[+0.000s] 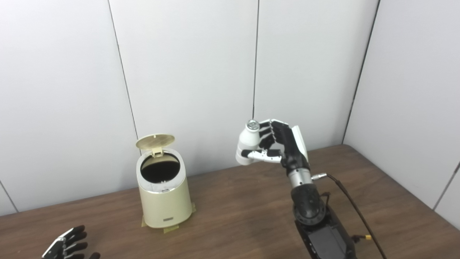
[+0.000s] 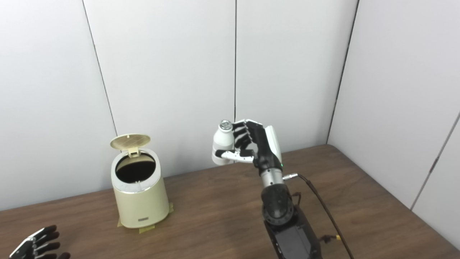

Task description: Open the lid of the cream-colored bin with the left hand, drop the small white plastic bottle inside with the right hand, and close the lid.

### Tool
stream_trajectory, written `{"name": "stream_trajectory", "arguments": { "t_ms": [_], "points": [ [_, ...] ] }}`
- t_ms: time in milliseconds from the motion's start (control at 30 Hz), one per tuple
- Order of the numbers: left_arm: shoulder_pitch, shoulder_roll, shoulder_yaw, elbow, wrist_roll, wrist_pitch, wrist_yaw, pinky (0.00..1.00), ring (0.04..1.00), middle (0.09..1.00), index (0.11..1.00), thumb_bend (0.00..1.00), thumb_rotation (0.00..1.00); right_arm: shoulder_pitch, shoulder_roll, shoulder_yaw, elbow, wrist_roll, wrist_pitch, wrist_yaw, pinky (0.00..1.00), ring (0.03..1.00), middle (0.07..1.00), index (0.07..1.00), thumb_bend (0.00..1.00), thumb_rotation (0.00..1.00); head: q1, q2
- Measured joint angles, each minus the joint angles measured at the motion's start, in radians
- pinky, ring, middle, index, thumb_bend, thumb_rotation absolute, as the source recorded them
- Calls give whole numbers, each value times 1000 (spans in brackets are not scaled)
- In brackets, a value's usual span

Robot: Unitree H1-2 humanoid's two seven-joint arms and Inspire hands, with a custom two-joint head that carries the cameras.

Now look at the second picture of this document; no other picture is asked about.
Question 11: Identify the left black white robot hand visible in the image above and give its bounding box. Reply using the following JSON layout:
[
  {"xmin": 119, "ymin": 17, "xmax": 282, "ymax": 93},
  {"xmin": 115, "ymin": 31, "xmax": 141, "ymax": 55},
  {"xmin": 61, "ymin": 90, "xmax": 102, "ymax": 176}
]
[{"xmin": 9, "ymin": 225, "xmax": 70, "ymax": 259}]

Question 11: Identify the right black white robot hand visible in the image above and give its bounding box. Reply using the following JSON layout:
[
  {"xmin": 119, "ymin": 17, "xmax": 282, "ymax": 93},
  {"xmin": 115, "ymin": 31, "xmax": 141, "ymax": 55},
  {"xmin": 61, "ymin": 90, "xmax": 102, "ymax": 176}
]
[{"xmin": 215, "ymin": 119, "xmax": 283, "ymax": 172}]

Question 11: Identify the small white plastic bottle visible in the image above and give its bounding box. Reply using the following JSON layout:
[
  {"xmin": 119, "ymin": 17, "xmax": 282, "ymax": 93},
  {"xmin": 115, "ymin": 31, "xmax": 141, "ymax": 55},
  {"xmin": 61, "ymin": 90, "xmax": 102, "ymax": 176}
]
[{"xmin": 212, "ymin": 120, "xmax": 236, "ymax": 166}]

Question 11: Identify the cream round bin lid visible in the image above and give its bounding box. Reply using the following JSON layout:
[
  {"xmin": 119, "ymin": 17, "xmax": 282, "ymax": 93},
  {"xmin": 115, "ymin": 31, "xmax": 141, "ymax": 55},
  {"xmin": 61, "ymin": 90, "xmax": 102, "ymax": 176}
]
[{"xmin": 110, "ymin": 134, "xmax": 151, "ymax": 158}]

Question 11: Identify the cream-colored bin body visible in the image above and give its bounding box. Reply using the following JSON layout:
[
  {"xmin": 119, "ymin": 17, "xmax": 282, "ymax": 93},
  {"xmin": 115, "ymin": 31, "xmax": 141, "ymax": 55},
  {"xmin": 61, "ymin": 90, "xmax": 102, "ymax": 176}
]
[{"xmin": 111, "ymin": 147, "xmax": 170, "ymax": 229}]

